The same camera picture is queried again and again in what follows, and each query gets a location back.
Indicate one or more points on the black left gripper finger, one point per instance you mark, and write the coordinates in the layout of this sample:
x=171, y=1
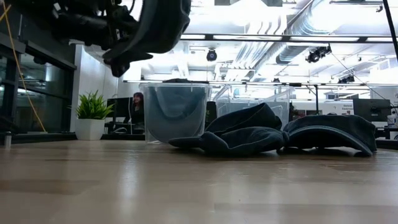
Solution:
x=119, y=70
x=130, y=57

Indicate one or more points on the green plant in white pot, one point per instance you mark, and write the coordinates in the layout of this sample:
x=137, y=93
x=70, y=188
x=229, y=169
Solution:
x=90, y=127

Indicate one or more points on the silver ceiling air duct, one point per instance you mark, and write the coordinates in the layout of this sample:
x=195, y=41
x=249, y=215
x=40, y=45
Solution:
x=311, y=18

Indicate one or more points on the dark blue cap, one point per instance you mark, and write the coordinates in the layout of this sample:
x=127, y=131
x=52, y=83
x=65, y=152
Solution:
x=335, y=130
x=245, y=137

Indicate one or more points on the small silver post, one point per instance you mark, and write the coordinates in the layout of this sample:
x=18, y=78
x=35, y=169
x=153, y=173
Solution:
x=7, y=140

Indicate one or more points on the black overhead camera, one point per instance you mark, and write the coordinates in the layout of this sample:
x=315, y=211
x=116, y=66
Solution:
x=211, y=55

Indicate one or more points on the overhead light bar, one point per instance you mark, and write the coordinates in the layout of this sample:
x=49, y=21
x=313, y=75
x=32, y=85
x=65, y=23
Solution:
x=280, y=38

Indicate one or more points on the person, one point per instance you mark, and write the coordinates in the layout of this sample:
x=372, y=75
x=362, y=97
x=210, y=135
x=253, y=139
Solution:
x=138, y=109

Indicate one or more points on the black ceiling spotlights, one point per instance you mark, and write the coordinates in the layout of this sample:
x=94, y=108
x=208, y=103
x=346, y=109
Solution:
x=317, y=54

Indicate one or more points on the black computer monitor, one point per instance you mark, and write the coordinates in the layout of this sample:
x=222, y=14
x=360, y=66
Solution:
x=119, y=109
x=371, y=109

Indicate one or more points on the clear plastic bin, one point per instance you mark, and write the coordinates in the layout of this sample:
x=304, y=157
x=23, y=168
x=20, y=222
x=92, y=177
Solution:
x=174, y=84
x=248, y=93

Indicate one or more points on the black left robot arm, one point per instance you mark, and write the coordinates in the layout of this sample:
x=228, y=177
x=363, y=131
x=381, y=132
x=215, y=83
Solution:
x=77, y=25

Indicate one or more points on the grey denim cap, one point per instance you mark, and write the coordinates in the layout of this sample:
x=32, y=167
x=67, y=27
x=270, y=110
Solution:
x=168, y=28
x=174, y=115

